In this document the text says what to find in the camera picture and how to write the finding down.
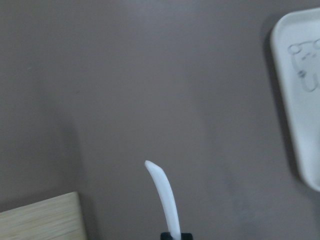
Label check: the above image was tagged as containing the white ceramic spoon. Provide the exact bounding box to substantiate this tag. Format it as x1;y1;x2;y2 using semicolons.
144;160;182;240

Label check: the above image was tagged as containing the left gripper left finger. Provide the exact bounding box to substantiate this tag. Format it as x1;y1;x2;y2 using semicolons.
160;232;173;240

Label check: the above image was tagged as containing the cream rabbit tray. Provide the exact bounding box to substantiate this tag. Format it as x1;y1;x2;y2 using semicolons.
270;8;320;191

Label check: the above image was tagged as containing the wooden cutting board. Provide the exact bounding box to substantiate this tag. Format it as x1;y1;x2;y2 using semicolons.
0;192;87;240

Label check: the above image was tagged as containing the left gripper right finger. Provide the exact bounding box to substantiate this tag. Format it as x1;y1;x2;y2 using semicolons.
181;233;193;240

